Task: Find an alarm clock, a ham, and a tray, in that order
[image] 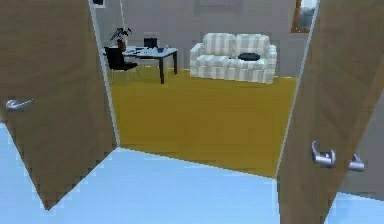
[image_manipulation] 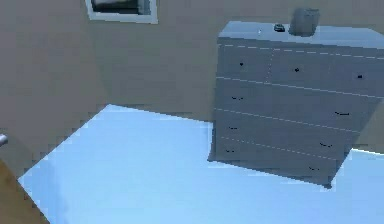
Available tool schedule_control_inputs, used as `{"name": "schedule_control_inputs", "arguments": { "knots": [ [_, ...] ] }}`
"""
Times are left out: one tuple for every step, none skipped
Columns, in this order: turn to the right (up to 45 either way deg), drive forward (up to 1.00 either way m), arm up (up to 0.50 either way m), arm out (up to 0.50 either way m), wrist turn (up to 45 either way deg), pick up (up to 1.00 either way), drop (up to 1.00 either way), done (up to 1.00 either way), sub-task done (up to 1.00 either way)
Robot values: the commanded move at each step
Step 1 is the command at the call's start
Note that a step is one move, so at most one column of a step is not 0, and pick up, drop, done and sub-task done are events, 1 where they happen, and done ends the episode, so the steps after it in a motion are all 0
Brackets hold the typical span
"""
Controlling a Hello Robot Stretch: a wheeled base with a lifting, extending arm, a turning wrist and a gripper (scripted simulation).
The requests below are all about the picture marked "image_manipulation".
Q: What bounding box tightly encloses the grey chest of drawers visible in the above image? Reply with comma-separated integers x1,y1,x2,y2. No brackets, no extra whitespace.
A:
207,20,384,190

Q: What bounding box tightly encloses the grey cylindrical container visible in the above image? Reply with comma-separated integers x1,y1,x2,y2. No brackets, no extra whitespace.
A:
288,7,321,38

